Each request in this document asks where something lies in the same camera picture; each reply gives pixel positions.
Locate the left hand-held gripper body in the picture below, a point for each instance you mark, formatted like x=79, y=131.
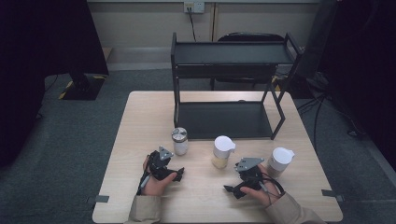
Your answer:
x=159, y=166

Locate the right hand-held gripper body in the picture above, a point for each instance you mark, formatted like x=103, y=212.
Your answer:
x=249, y=175

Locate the glass shaker with metal lid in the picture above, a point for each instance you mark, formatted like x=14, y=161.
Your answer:
x=180, y=143

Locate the white-lid jar with brown contents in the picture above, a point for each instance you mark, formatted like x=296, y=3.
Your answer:
x=278, y=161

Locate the white-lid jar with yellow contents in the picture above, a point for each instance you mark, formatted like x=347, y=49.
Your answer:
x=221, y=154

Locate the black two-tier metal shelf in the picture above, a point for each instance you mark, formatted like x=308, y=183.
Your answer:
x=224, y=119

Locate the person's left hand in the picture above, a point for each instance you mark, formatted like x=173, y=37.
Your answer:
x=157, y=187

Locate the person's right hand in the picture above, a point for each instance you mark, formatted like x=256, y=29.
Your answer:
x=267, y=194

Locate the black stand base yellow stripes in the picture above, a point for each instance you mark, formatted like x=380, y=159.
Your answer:
x=82, y=88

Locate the black chair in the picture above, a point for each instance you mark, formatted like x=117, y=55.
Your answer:
x=249, y=37

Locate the dark upright panel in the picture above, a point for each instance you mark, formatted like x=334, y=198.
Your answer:
x=317, y=43

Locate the dark curtain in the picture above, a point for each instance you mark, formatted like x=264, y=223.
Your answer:
x=367, y=62
x=37, y=62

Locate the grey table bracket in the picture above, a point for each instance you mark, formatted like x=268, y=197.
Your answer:
x=331, y=194
x=99, y=199

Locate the white wall socket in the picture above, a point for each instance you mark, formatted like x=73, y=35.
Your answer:
x=194, y=6

